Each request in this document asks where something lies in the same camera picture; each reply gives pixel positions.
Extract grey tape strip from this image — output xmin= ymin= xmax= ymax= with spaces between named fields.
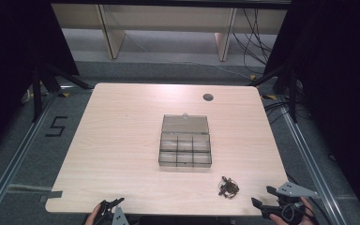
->
xmin=38 ymin=189 xmax=64 ymax=203

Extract hanging black cables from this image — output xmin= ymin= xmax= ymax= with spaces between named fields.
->
xmin=232 ymin=7 xmax=274 ymax=75

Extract black curtain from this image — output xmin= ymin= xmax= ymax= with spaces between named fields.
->
xmin=262 ymin=0 xmax=360 ymax=223
xmin=0 ymin=0 xmax=81 ymax=161

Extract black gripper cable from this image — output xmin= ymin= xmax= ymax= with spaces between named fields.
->
xmin=306 ymin=196 xmax=335 ymax=225

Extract beige wooden bench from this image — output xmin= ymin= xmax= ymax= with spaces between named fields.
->
xmin=51 ymin=3 xmax=289 ymax=63

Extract clear plastic compartment box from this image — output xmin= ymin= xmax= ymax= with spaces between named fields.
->
xmin=157 ymin=112 xmax=213 ymax=169

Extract black metal stand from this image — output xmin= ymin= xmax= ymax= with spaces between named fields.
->
xmin=248 ymin=66 xmax=300 ymax=124
xmin=32 ymin=63 xmax=94 ymax=124

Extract person's right hand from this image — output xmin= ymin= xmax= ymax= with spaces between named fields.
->
xmin=268 ymin=196 xmax=319 ymax=225

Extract black floor cables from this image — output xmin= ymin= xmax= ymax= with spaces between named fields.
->
xmin=263 ymin=98 xmax=312 ymax=126

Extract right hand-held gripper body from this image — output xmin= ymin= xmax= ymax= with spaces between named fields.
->
xmin=262 ymin=181 xmax=321 ymax=225

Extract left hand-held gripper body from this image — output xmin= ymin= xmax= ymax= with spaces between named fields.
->
xmin=95 ymin=205 xmax=131 ymax=225

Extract dark hair tie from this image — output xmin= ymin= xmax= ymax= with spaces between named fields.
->
xmin=217 ymin=175 xmax=241 ymax=200

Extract aluminium floor rail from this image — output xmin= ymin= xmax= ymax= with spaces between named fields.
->
xmin=0 ymin=93 xmax=59 ymax=225
xmin=277 ymin=96 xmax=349 ymax=225

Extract person's left hand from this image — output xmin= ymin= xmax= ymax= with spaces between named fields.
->
xmin=83 ymin=202 xmax=103 ymax=225

